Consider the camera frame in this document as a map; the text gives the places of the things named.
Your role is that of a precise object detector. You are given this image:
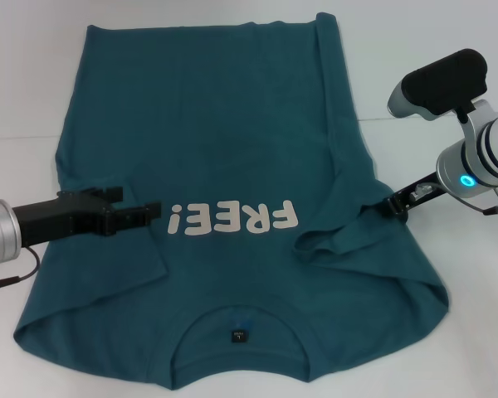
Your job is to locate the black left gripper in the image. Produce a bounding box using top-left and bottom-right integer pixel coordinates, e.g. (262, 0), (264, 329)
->
(12, 186), (164, 250)

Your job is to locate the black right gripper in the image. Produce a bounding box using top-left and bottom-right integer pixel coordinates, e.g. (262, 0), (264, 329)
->
(383, 171), (447, 217)

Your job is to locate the teal FREE print t-shirt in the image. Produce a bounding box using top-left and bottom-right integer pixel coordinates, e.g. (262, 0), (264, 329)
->
(12, 12), (452, 385)

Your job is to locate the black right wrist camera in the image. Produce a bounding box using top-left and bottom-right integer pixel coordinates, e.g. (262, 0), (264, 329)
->
(388, 48), (489, 123)

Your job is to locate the left gripper cable with plug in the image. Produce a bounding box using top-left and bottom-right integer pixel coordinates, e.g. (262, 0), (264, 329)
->
(0, 247), (42, 292)

